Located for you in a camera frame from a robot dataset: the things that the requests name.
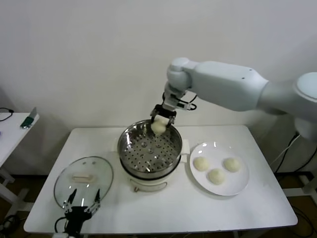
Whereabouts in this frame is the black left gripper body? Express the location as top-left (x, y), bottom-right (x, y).
top-left (64, 206), bottom-right (94, 234)

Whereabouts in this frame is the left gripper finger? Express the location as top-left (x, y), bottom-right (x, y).
top-left (84, 188), bottom-right (102, 213)
top-left (61, 188), bottom-right (77, 213)

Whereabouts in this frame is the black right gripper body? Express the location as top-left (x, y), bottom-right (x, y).
top-left (153, 93), bottom-right (181, 119)

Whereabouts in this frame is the white steamed baozi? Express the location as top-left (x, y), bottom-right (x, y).
top-left (151, 118), bottom-right (167, 136)
top-left (223, 157), bottom-right (241, 173)
top-left (193, 157), bottom-right (210, 172)
top-left (207, 168), bottom-right (226, 185)

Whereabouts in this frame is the glass lid with white handle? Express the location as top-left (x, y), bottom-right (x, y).
top-left (53, 156), bottom-right (114, 211)

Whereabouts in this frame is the stainless steel steamer basket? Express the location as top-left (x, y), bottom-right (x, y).
top-left (117, 119), bottom-right (183, 178)

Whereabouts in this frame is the white side table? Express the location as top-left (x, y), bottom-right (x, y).
top-left (0, 113), bottom-right (41, 206)

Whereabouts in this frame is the white round plate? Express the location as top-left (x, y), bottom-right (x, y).
top-left (189, 141), bottom-right (250, 197)

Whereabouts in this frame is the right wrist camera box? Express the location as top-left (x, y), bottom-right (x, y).
top-left (174, 98), bottom-right (198, 111)

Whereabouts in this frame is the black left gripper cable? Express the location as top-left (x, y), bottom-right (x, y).
top-left (54, 217), bottom-right (69, 234)

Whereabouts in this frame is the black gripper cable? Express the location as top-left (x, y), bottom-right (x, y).
top-left (54, 217), bottom-right (69, 234)
top-left (184, 92), bottom-right (198, 104)

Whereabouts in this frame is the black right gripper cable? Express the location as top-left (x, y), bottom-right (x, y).
top-left (184, 92), bottom-right (198, 104)

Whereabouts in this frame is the black floor cable bundle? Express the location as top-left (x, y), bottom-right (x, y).
top-left (0, 214), bottom-right (18, 231)

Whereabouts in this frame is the green handled scraper tool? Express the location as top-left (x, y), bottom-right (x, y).
top-left (20, 107), bottom-right (40, 130)

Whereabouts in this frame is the black cable on side table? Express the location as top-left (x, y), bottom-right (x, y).
top-left (0, 108), bottom-right (14, 122)

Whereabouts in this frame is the white cable with black adapter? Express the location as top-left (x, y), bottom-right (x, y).
top-left (269, 133), bottom-right (302, 172)

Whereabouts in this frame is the white table base frame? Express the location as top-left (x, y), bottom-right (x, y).
top-left (277, 171), bottom-right (317, 198)

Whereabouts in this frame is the thin black floor cable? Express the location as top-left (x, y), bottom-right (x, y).
top-left (294, 205), bottom-right (317, 238)

